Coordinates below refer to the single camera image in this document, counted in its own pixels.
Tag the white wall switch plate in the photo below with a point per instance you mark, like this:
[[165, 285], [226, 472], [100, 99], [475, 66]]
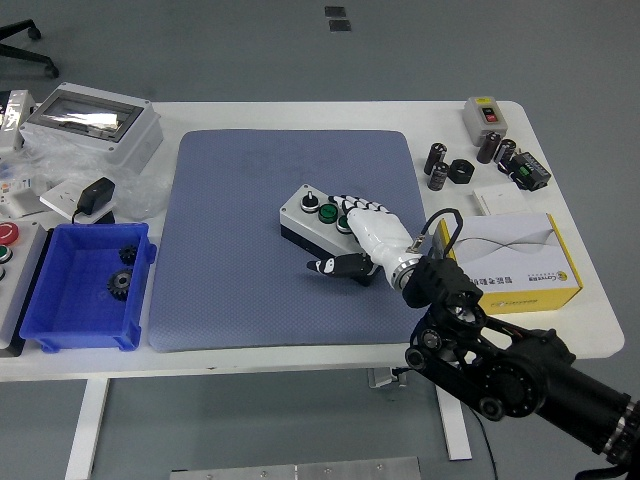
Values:
[[500, 199]]

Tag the grey enclosure with clear lid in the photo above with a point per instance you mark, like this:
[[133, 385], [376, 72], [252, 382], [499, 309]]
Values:
[[130, 145]]

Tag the clear plastic bag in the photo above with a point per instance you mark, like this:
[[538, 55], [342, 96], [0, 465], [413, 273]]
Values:
[[137, 195]]

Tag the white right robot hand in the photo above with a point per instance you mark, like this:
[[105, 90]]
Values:
[[377, 230]]

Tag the dark floor plate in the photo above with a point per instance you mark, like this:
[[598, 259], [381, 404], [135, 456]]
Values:
[[335, 12], [340, 26]]

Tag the small white printed box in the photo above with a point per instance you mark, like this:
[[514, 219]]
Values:
[[20, 200]]

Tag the black office chair base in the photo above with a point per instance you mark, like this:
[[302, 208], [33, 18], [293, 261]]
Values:
[[25, 55]]

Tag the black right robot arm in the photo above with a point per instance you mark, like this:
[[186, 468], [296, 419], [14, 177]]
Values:
[[515, 380]]

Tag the white table leg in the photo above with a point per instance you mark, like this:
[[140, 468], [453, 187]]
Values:
[[87, 425], [457, 430]]

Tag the grey device in plastic wrap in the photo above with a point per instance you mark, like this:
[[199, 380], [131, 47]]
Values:
[[12, 120]]

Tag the large black gear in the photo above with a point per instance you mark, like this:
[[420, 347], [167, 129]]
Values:
[[120, 285]]

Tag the grey-blue textured mat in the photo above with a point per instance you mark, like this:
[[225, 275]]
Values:
[[225, 250]]

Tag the white wall socket plate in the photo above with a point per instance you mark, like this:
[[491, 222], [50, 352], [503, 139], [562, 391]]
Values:
[[59, 197]]

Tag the grey emergency-stop control box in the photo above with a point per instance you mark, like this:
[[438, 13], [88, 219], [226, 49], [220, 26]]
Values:
[[20, 285]]

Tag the black module with green terminal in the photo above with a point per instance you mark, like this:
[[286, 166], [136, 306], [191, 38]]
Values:
[[531, 172]]

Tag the grey two-button switch box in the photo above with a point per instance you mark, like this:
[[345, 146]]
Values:
[[480, 125]]

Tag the black power adapter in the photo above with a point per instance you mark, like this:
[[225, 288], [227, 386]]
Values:
[[97, 194]]

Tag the grey under-table bracket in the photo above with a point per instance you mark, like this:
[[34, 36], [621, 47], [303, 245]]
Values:
[[380, 377]]

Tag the silver metal plate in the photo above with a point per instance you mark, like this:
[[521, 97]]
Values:
[[300, 470]]

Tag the grey four-button control box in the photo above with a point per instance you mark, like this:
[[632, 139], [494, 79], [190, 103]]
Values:
[[305, 220]]

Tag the blue plastic bin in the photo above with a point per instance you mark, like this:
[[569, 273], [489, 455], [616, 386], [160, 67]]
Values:
[[75, 310]]

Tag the yellow and white cardboard box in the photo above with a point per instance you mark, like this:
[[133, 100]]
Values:
[[525, 250]]

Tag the black hexagonal nut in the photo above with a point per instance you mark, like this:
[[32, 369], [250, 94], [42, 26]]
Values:
[[467, 175]]

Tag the small black gear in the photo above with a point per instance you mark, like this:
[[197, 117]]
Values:
[[128, 255]]

